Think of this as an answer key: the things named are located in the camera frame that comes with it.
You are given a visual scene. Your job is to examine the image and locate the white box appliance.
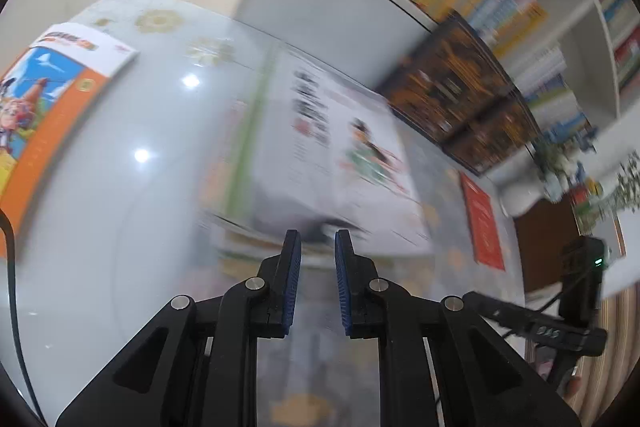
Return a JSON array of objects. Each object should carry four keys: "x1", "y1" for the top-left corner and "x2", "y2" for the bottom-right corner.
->
[{"x1": 597, "y1": 207, "x2": 640, "y2": 300}]

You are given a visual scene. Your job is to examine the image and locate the blue white flower bouquet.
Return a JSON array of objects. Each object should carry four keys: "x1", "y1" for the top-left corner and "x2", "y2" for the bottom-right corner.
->
[{"x1": 530, "y1": 127, "x2": 601, "y2": 202}]

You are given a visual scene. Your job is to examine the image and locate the red book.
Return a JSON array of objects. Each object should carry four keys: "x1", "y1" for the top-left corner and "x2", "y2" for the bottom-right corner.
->
[{"x1": 459, "y1": 171, "x2": 507, "y2": 271}]

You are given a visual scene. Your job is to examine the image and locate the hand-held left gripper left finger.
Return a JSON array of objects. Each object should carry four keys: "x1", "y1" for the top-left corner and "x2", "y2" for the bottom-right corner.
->
[{"x1": 55, "y1": 229, "x2": 302, "y2": 427}]

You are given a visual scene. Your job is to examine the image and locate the glass vase dried flowers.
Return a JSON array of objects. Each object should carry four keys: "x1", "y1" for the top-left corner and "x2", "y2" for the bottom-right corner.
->
[{"x1": 600, "y1": 149, "x2": 640, "y2": 218}]

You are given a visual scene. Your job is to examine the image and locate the white bookshelf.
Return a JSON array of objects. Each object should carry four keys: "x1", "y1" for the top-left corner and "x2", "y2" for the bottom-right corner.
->
[{"x1": 235, "y1": 0, "x2": 640, "y2": 118}]

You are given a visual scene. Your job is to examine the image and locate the beige striped cushion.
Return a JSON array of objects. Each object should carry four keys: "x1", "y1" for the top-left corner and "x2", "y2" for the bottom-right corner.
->
[{"x1": 525, "y1": 292, "x2": 621, "y2": 418}]

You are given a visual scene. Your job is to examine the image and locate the white ribbed vase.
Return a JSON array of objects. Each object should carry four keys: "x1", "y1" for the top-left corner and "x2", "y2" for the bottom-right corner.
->
[{"x1": 497, "y1": 177, "x2": 548, "y2": 219}]

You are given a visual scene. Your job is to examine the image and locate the orange cartoon book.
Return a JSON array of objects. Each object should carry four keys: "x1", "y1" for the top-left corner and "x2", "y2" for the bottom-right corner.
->
[{"x1": 0, "y1": 22, "x2": 142, "y2": 258}]

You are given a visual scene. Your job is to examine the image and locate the dark ornate encyclopedia book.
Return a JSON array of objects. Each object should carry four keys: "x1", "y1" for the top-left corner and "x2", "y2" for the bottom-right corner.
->
[
  {"x1": 380, "y1": 12, "x2": 521, "y2": 142},
  {"x1": 445, "y1": 102, "x2": 543, "y2": 172}
]

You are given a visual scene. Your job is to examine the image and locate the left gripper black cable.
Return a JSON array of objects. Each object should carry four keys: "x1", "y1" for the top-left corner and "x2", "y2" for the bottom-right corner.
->
[{"x1": 0, "y1": 207, "x2": 43, "y2": 415}]

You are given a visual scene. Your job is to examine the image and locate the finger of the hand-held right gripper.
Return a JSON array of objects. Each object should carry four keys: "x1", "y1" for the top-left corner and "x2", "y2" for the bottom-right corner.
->
[{"x1": 462, "y1": 291, "x2": 531, "y2": 333}]

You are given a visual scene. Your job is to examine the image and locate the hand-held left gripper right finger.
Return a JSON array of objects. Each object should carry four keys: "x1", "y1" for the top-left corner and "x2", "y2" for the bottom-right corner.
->
[{"x1": 334, "y1": 229, "x2": 583, "y2": 427}]

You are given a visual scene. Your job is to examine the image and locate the white book with lady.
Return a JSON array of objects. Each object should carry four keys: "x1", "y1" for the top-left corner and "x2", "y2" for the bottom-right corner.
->
[{"x1": 200, "y1": 44, "x2": 436, "y2": 280}]

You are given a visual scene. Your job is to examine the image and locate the wooden cabinet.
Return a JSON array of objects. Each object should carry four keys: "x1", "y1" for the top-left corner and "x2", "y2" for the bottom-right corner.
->
[{"x1": 514, "y1": 197, "x2": 583, "y2": 303}]

